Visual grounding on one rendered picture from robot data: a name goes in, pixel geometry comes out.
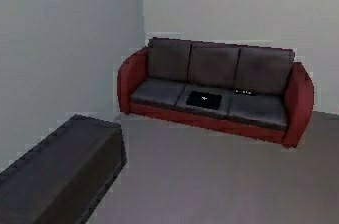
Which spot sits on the black laptop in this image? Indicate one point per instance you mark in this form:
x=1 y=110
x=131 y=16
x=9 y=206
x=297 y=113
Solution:
x=204 y=99

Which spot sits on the black remote control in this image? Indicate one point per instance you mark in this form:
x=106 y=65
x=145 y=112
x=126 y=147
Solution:
x=244 y=91

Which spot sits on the red sofa with grey cushions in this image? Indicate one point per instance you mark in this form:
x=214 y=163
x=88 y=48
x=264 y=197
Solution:
x=263 y=110

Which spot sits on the dark brown cabinet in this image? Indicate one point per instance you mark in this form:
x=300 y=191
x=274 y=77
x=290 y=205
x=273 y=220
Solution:
x=53 y=173

